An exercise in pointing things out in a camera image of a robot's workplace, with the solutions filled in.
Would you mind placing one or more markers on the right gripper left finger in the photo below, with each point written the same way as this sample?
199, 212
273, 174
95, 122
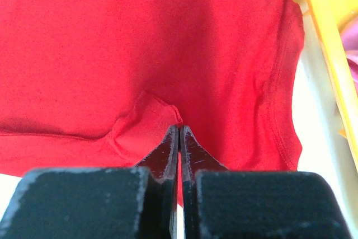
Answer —
109, 202

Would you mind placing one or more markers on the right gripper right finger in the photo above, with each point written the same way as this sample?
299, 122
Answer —
220, 203

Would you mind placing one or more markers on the red t shirt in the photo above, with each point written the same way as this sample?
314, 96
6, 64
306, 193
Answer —
98, 82

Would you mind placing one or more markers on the yellow plastic tray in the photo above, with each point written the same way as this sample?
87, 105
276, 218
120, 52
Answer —
329, 18

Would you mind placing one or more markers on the pink t shirt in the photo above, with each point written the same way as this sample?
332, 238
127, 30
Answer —
349, 41

